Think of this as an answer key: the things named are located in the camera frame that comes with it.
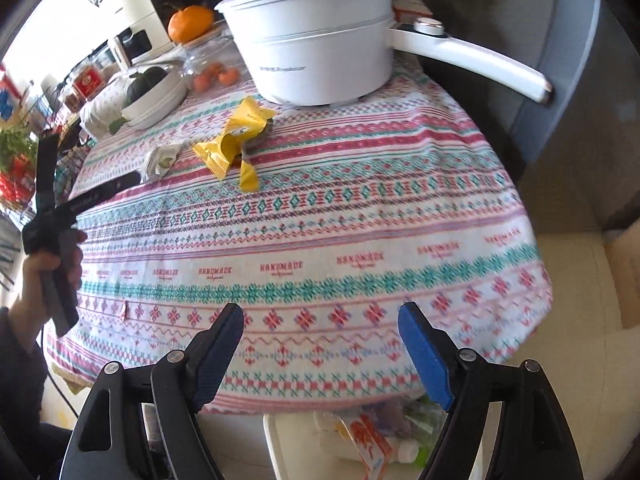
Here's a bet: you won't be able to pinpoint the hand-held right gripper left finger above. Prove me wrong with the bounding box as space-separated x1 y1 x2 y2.
59 302 246 480

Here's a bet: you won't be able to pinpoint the floral white cloth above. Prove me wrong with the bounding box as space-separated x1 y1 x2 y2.
80 60 186 142

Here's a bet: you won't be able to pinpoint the glass jar with small oranges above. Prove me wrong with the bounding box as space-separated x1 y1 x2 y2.
180 22 251 94

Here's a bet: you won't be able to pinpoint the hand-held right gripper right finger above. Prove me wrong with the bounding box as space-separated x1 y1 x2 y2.
397 302 585 480

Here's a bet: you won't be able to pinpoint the white and green wrapper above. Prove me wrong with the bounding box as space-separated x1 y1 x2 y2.
144 141 193 178

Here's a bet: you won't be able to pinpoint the large orange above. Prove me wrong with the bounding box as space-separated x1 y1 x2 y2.
167 5 215 44

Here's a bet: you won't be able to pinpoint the person's left hand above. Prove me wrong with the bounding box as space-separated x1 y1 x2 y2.
16 230 89 321

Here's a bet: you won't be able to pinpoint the white electric pot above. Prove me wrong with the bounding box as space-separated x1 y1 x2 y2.
215 0 555 107

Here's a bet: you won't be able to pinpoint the black wire rack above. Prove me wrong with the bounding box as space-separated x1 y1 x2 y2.
0 105 91 281

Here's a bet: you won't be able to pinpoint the grey refrigerator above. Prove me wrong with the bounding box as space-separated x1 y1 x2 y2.
420 0 640 233

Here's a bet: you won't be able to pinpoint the green leafy vegetables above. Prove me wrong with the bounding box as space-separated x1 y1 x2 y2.
0 125 40 173

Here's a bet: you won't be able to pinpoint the white kitchen appliance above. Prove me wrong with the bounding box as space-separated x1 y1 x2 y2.
107 0 179 68

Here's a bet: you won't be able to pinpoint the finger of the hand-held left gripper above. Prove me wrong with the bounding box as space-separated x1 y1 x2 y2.
65 171 142 217
34 130 61 212

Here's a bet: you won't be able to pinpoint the orange and white carton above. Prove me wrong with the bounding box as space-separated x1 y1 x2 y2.
332 412 396 480

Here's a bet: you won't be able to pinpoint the white bowl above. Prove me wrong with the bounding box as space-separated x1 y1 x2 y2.
121 67 187 121

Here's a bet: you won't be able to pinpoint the white trash bin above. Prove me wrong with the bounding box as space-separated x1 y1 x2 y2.
262 395 501 480

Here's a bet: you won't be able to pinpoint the small yellow snack wrapper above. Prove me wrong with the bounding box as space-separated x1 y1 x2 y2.
238 155 259 192

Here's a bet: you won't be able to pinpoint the green snack bag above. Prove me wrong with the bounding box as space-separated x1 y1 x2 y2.
400 397 446 456

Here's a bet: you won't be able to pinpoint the dark green squash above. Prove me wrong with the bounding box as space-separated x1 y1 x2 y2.
125 66 168 106

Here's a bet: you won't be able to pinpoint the patterned tablecloth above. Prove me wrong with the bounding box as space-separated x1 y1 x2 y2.
45 55 553 416

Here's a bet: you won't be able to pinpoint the large yellow snack wrapper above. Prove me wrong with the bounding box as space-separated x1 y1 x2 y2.
192 96 277 179

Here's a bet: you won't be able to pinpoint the white yogurt bottle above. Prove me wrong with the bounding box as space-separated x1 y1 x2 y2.
345 435 421 466

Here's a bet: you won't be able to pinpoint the person's left forearm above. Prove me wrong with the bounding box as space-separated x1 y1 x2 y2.
0 290 56 431

